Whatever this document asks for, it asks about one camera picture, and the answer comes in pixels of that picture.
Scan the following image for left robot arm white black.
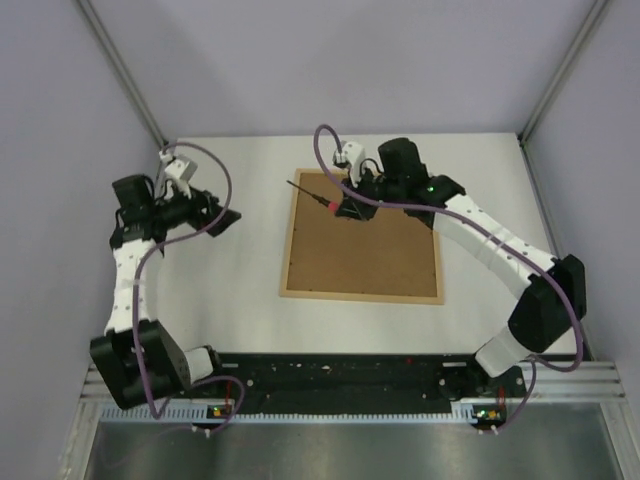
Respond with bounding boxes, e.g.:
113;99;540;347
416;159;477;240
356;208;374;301
90;174;242;410

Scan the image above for wooden photo frame brown back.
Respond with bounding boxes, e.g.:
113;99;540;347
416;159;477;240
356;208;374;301
280;168;445;305

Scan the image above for right aluminium corner post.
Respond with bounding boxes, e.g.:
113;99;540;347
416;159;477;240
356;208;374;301
517;0;613;148

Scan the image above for grey slotted cable duct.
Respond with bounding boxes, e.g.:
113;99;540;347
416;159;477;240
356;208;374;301
101;402;507;425

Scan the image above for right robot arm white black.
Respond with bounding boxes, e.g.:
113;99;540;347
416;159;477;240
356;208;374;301
332;137;586;396

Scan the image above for left aluminium corner post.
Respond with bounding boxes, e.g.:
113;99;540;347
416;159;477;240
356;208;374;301
73;0;167;148

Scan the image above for pink handled screwdriver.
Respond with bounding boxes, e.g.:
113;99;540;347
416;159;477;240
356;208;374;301
287;180;339;214

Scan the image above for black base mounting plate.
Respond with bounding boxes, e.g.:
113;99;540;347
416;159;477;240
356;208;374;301
188;353;525;415

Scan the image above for aluminium rail beam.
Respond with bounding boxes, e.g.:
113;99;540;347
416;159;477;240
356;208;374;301
80;361;626;402

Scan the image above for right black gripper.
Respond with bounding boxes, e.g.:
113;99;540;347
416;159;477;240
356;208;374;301
336;165;403;223

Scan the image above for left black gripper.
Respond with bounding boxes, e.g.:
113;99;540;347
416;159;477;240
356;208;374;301
148;179;239;237

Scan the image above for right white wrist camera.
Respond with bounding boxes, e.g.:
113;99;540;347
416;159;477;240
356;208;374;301
332;141;366;187

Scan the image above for aluminium corner post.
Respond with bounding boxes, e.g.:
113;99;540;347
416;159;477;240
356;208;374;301
73;0;167;148
517;0;613;148

